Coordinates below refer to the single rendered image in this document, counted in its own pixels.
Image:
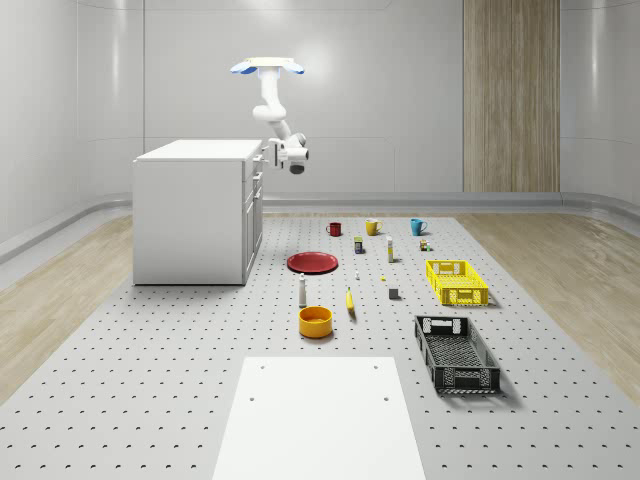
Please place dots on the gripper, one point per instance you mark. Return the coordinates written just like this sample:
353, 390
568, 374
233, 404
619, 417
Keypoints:
276, 153

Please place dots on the white drawer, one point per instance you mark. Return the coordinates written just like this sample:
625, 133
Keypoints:
250, 162

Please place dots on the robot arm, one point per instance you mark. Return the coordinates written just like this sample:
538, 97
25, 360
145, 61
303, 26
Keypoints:
270, 97

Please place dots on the red mug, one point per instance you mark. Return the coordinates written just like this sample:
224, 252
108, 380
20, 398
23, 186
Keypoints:
334, 230

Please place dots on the white cabinet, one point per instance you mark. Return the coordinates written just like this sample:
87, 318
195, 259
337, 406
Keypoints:
190, 220

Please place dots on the red plate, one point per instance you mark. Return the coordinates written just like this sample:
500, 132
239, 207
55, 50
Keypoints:
312, 263

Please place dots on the yellow mug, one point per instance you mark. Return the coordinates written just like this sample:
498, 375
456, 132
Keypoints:
371, 228

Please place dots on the flat-sided can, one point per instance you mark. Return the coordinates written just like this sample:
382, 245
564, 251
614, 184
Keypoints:
358, 246

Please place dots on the small white bottle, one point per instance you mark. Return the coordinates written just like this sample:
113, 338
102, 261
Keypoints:
302, 292

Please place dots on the blue mug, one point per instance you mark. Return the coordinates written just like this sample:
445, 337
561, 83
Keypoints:
417, 227

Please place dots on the banana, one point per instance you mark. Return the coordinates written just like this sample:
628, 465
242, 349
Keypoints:
350, 302

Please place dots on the puzzle cube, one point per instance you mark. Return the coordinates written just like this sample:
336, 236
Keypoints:
424, 245

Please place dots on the yellow bowl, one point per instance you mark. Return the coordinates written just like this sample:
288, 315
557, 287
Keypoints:
315, 327

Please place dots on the grey cube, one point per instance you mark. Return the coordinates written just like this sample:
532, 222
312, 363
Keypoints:
394, 294

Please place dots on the yellow basket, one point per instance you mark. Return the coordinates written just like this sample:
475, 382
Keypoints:
460, 296

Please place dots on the white board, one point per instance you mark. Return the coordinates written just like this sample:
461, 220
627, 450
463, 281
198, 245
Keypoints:
320, 420

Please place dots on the dark grey basket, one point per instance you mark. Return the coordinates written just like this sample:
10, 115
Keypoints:
465, 377

